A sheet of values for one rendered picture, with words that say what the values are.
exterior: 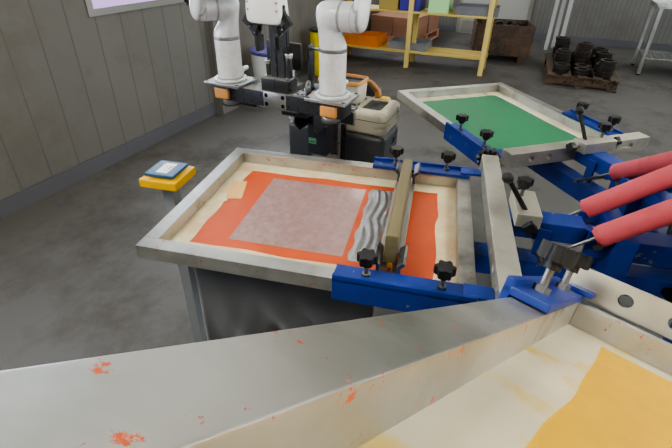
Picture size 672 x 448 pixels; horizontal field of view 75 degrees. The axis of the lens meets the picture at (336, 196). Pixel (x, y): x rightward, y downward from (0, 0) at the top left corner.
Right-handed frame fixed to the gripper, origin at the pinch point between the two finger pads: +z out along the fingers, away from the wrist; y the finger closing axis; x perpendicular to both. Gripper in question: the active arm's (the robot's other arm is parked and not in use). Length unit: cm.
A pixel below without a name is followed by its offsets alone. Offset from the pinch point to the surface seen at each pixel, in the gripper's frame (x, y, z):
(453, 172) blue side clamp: -26, -48, 39
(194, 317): 9, 37, 107
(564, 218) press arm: -6, -79, 35
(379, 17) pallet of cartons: -662, 200, 97
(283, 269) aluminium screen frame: 36, -23, 39
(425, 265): 16, -51, 43
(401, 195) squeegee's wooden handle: 5, -40, 33
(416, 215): -4, -43, 43
